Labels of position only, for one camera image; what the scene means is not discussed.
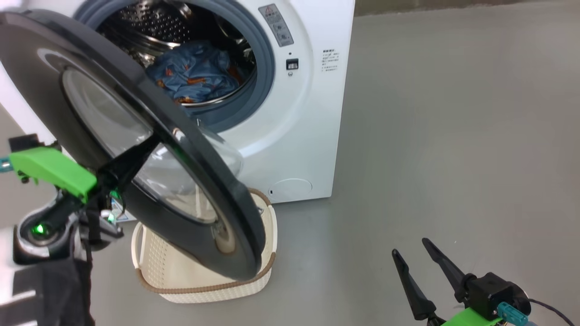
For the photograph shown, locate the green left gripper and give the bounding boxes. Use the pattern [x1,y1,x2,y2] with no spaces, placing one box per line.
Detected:
[9,135,160,204]

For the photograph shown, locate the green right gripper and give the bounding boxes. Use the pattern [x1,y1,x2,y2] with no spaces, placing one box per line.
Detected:
[391,237,504,326]

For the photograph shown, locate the black round glass washer door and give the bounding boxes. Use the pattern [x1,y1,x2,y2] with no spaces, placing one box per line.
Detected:
[0,10,266,282]

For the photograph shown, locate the blue orange print pants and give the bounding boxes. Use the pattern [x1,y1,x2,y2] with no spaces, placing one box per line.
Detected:
[156,40,241,105]

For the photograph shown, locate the white front-load washing machine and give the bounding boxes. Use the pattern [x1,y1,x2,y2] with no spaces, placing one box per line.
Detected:
[0,0,356,223]

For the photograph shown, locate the white perforated basket brown rim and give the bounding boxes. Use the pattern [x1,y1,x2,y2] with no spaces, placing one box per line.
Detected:
[131,187,278,304]

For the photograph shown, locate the round white filter cover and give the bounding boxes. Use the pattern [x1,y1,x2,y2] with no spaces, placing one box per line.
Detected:
[267,177,314,203]

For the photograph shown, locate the grey warning sticker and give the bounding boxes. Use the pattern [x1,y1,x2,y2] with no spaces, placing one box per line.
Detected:
[258,3,295,48]

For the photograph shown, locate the right cable with teal connector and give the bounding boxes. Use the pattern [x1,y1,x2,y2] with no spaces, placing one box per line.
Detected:
[497,298,577,326]

